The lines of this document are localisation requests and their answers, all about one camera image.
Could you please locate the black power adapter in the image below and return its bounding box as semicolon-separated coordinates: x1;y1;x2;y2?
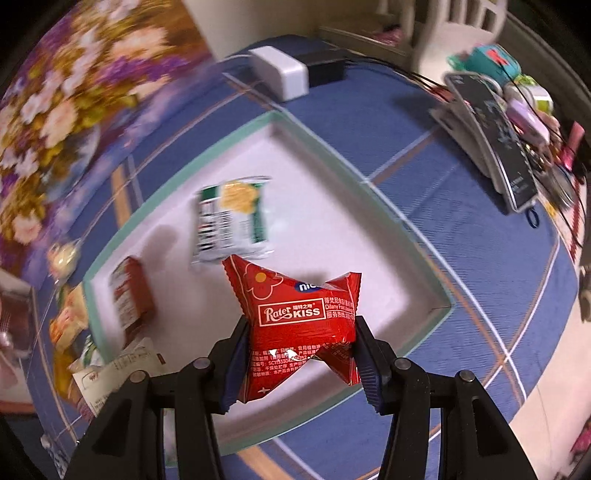
293;52;346;88

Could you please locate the blue and white packet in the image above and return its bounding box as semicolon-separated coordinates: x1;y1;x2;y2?
41;434;70;480

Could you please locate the white power adapter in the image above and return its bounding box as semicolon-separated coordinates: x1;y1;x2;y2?
249;46;309;102

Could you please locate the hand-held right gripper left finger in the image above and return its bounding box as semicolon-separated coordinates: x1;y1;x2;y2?
62;316;252;480

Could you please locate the small red-brown snack box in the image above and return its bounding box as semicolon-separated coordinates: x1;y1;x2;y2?
109;256;155;334

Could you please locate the flower painting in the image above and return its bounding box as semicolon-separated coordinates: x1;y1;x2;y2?
0;0;218;287

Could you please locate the white box with teal rim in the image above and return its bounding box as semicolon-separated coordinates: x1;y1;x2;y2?
83;110;455;455

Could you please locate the red snack packet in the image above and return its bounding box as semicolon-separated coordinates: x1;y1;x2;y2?
222;254;363;403

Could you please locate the black cable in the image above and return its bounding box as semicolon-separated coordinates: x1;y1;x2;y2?
342;54;462;95

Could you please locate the white and green small container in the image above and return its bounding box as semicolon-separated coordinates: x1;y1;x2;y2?
505;83;555;116

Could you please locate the white chair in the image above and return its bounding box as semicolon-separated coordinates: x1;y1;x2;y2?
318;0;509;75

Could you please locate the white paper snack packet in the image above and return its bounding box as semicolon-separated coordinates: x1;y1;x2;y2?
69;337;169;416

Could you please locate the pink small case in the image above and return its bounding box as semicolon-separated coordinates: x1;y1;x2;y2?
508;102;550;144

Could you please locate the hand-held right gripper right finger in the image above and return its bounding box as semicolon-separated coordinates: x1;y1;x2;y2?
353;316;539;480

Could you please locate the teal toy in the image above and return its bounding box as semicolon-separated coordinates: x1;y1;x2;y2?
447;44;522;84

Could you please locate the green and white snack packet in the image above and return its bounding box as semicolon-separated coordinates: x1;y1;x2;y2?
191;175;273;266

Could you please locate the yellow orange snack packet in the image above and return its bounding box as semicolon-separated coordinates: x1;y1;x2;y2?
50;284;88;356

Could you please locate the red pink small bottle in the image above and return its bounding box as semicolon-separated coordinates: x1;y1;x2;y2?
561;122;585;171

